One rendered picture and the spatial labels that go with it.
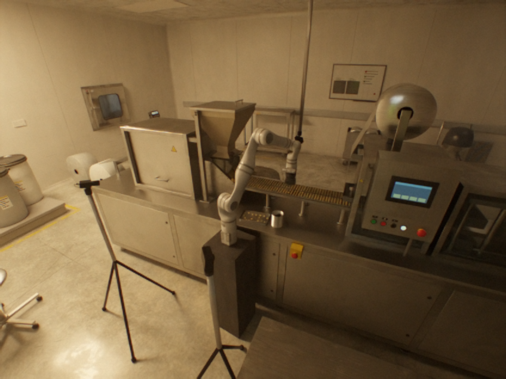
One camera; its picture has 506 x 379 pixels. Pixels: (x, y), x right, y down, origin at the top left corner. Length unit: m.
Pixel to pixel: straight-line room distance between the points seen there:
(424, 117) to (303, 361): 1.29
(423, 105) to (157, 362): 2.24
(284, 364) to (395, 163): 1.00
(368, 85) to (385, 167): 4.04
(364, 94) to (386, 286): 4.11
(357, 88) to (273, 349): 4.72
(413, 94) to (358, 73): 3.78
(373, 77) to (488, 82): 1.78
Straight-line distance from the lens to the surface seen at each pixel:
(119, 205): 2.40
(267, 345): 1.21
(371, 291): 1.71
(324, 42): 5.28
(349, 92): 5.22
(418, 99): 1.47
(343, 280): 1.67
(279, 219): 1.57
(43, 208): 4.04
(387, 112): 1.46
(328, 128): 5.36
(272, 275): 1.81
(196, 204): 1.90
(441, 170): 1.30
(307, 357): 1.21
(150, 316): 2.26
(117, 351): 2.19
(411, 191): 1.31
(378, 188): 1.30
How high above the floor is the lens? 1.77
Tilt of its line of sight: 28 degrees down
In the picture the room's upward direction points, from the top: straight up
